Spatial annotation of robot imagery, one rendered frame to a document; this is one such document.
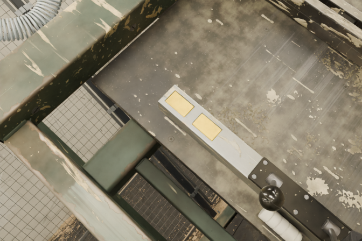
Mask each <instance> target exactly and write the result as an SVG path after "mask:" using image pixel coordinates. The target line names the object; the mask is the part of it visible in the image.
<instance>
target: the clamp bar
mask: <svg viewBox="0 0 362 241"><path fill-rule="evenodd" d="M267 1H268V2H269V3H271V4H272V5H274V6H275V7H277V8H278V9H279V10H281V11H282V12H284V13H285V14H286V15H288V16H289V17H291V18H292V19H293V20H295V21H297V22H298V23H299V24H301V25H302V26H304V27H305V28H306V29H308V30H309V31H310V32H312V33H313V34H315V35H316V36H318V37H319V38H321V39H322V40H323V41H325V42H326V43H327V44H329V45H330V46H332V47H333V48H335V49H336V50H337V51H339V52H340V53H341V54H343V55H345V56H346V57H347V58H349V59H350V60H352V61H353V62H354V63H356V64H357V65H358V66H360V67H361V68H362V12H360V11H359V10H357V9H356V8H354V7H353V6H351V5H350V4H349V3H347V2H345V1H344V0H267Z"/></svg>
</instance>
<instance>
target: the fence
mask: <svg viewBox="0 0 362 241"><path fill-rule="evenodd" d="M175 91H176V92H177V93H179V94H180V96H182V97H183V98H184V99H186V100H187V101H188V102H189V103H190V104H192V105H193V106H194V108H193V109H192V110H191V111H190V112H189V113H188V114H187V115H186V116H185V117H183V116H182V115H181V114H179V113H178V112H177V111H176V110H175V109H174V108H172V107H171V106H170V105H168V104H167V103H166V100H167V99H168V98H169V97H170V96H171V95H172V94H173V93H174V92H175ZM158 108H159V109H160V110H161V111H162V112H163V113H165V114H166V115H167V116H168V117H169V118H170V119H171V120H173V121H174V122H175V123H176V124H177V125H178V126H180V127H181V128H182V129H183V130H184V131H185V132H186V133H188V134H189V135H190V136H191V137H192V138H193V139H194V140H196V141H197V142H198V143H199V144H200V145H201V146H202V147H204V148H205V149H206V150H208V151H209V152H210V153H211V154H212V155H213V156H214V157H216V158H217V159H218V160H219V161H220V162H221V163H222V164H224V165H225V166H226V167H227V168H228V169H229V170H230V171H232V172H233V173H234V174H235V175H236V176H237V177H238V178H240V179H241V180H242V181H243V182H244V183H245V184H247V185H248V186H249V187H250V188H251V189H252V190H253V191H255V192H256V193H257V194H258V195H259V192H260V190H261V189H260V188H259V187H258V186H257V185H255V184H254V183H253V182H252V181H251V180H250V179H249V178H248V175H249V174H250V173H251V171H252V170H253V169H254V168H255V166H256V165H257V164H258V163H259V162H260V160H261V159H262V158H263V157H262V156H260V155H259V154H258V153H257V152H255V151H254V150H253V149H252V148H251V147H250V146H248V145H247V144H246V143H245V142H244V141H242V140H241V139H240V138H239V137H238V136H236V135H235V134H234V133H233V132H232V131H231V130H229V129H228V128H227V127H225V126H224V125H223V124H222V123H221V122H219V121H218V120H217V119H216V118H215V117H213V116H212V115H211V114H210V113H209V112H208V111H206V110H205V109H204V108H203V107H202V106H200V105H199V104H198V103H197V102H196V101H194V100H193V99H192V98H191V97H190V96H188V95H187V94H186V93H184V92H183V91H182V90H181V89H180V88H178V87H177V86H176V85H174V86H173V87H172V88H171V89H170V90H169V91H168V92H167V93H166V94H165V95H164V96H163V97H162V98H161V99H160V100H159V101H158ZM201 114H203V115H205V116H206V117H207V118H208V119H209V120H211V121H212V122H213V123H214V124H215V125H216V126H218V127H219V128H220V129H221V132H220V133H219V134H218V135H217V136H216V137H215V139H214V140H213V141H211V140H210V139H208V138H207V137H206V136H205V135H204V134H203V133H201V132H200V131H199V130H198V129H197V128H196V127H194V126H193V125H192V123H193V122H194V121H195V120H196V119H197V118H198V117H199V116H200V115H201ZM277 211H278V212H279V213H280V214H281V215H282V216H284V217H285V218H286V219H287V220H288V221H289V222H290V223H292V224H293V225H294V226H295V227H297V228H298V229H299V230H300V231H301V232H302V233H304V234H305V235H306V236H307V237H308V238H309V239H310V240H312V241H321V240H319V239H318V238H317V237H316V236H315V235H314V234H313V233H311V232H310V231H309V230H308V229H307V228H306V227H304V226H303V225H302V224H301V223H300V222H299V221H297V220H296V219H295V218H294V217H292V215H291V214H289V213H288V212H287V211H285V210H284V209H283V208H281V209H279V210H277Z"/></svg>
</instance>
